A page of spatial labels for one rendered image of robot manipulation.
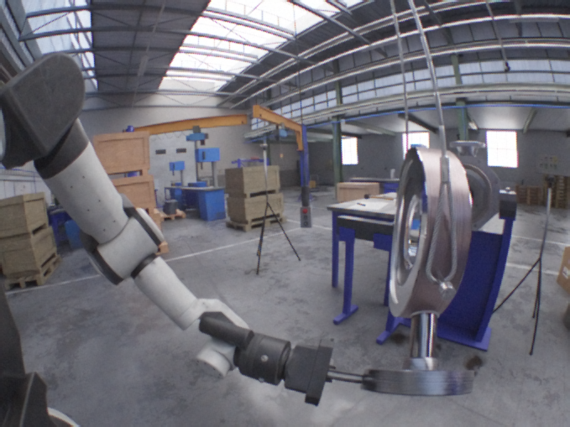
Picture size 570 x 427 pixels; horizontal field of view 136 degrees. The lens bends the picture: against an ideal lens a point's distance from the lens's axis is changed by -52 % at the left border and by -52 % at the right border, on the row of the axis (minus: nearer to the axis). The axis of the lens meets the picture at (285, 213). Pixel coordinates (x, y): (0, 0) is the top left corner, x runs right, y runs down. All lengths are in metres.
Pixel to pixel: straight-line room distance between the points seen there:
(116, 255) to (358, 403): 1.38
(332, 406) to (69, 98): 1.54
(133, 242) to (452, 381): 0.52
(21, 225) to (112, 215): 3.88
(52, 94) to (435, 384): 0.58
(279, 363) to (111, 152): 4.09
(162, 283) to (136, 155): 3.89
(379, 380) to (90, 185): 0.49
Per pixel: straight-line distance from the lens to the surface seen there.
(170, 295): 0.44
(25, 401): 0.29
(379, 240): 1.66
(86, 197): 0.37
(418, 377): 0.37
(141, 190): 4.20
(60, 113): 0.32
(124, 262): 0.42
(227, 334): 0.42
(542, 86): 8.09
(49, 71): 0.32
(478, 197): 1.54
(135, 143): 4.29
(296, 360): 0.42
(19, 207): 4.23
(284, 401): 1.51
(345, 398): 1.52
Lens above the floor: 1.24
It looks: 10 degrees down
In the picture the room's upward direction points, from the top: 3 degrees counter-clockwise
